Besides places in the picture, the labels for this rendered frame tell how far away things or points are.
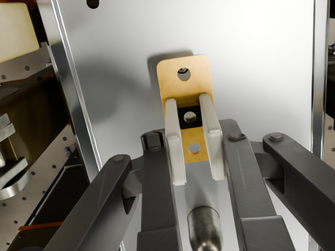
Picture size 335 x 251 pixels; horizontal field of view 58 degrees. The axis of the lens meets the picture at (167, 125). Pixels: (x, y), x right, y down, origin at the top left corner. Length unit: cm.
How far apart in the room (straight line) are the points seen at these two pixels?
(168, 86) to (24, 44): 11
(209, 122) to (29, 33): 15
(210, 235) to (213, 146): 14
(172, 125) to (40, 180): 56
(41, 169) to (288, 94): 54
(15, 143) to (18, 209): 53
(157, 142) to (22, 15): 15
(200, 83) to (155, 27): 6
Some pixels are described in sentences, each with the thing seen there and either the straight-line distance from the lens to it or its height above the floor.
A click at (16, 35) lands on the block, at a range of 24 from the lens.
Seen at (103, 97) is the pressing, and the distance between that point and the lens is 26.
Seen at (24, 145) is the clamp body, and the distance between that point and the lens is 26.
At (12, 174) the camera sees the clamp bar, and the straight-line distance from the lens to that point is 24.
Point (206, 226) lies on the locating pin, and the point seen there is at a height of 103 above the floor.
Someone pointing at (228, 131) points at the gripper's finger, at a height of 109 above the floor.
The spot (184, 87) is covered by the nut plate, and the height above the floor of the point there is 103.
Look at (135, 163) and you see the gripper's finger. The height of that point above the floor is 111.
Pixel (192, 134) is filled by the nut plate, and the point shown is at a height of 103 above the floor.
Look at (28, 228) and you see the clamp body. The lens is 43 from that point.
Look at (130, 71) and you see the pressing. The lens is 25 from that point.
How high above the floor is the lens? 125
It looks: 68 degrees down
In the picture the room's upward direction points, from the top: 178 degrees counter-clockwise
